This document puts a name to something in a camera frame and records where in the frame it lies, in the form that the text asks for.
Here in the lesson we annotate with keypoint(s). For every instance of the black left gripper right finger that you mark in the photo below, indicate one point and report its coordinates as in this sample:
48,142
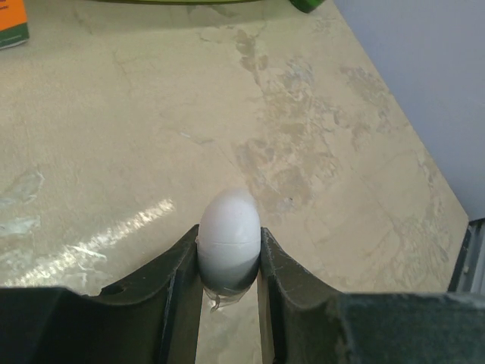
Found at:
304,320

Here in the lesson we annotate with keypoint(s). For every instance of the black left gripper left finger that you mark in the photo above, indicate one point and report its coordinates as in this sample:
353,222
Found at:
150,316

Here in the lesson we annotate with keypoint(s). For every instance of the white earbud charging case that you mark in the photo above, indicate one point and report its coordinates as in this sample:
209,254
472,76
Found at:
229,246

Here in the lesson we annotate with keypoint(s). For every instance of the green plastic basket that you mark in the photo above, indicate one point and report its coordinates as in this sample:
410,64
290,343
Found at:
187,2

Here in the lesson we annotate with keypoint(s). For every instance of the green glass bottle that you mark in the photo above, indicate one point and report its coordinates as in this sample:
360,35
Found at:
306,6

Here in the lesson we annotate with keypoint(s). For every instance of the orange small carton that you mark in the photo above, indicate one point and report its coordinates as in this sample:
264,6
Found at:
13,23

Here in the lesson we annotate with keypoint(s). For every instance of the aluminium frame rail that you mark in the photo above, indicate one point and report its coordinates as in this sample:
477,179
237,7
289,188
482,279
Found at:
468,274

